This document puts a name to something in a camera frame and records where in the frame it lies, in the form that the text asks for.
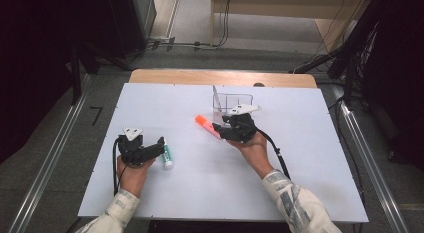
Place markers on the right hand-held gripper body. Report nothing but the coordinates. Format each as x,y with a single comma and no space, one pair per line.
243,126

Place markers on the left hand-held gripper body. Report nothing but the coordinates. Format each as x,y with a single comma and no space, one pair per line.
131,149

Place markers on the orange highlighter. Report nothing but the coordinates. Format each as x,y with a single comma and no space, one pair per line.
206,124

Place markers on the white green glue stick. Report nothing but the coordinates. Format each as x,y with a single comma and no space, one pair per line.
167,158

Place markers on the clear plastic organizer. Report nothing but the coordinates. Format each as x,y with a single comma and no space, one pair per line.
230,101

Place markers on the person's left hand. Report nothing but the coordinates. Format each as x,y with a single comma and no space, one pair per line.
133,179

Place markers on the person's right hand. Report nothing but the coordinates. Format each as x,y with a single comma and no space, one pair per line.
255,156

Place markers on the wooden table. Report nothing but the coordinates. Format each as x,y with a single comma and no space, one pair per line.
216,78

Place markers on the white table board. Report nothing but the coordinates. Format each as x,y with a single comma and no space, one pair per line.
206,193

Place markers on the black tripod stand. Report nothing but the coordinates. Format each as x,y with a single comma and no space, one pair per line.
80,63

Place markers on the black cabinet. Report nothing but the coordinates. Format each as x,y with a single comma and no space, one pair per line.
133,23

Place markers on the light wooden furniture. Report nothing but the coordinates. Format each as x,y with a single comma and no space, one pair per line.
283,6

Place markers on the metal floor rail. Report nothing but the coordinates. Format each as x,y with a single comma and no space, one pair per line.
50,163
370,163

